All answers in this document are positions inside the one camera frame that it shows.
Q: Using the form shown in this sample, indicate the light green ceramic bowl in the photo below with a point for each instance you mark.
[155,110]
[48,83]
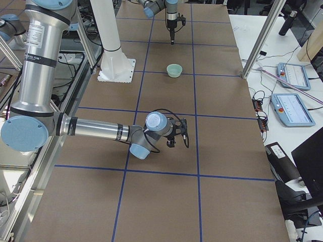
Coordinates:
[174,70]

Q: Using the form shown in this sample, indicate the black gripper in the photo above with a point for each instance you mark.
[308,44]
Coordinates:
[171,137]
[171,25]

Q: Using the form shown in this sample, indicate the near blue teach pendant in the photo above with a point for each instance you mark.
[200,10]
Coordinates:
[291,111]

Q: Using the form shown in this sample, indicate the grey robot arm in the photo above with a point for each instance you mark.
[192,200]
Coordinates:
[142,140]
[152,8]

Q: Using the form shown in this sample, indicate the far blue teach pendant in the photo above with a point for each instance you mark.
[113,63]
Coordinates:
[294,74]

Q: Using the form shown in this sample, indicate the black water bottle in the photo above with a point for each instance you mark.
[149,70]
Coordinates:
[288,23]

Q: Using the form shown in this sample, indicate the white camera pole base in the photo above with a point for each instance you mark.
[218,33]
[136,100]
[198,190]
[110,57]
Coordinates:
[115,66]

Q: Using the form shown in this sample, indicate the aluminium side rack frame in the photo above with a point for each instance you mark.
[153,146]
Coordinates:
[33,122]

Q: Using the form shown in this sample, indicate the aluminium frame post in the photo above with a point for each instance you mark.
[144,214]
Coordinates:
[269,22]

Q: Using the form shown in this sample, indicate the blue teach pendant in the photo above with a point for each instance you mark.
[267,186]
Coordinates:
[294,74]
[291,111]

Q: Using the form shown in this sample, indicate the black computer monitor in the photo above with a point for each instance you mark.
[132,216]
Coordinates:
[308,159]

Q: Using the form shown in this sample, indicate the long metal grabber stick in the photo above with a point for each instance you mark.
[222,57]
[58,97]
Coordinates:
[291,86]

